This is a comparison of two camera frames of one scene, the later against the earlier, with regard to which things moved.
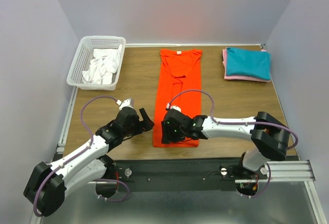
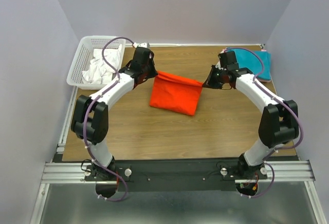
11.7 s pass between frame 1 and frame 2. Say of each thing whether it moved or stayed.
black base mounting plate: stayed
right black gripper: moved
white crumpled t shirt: stayed
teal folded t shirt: stayed
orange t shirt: moved
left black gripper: moved
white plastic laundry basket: stayed
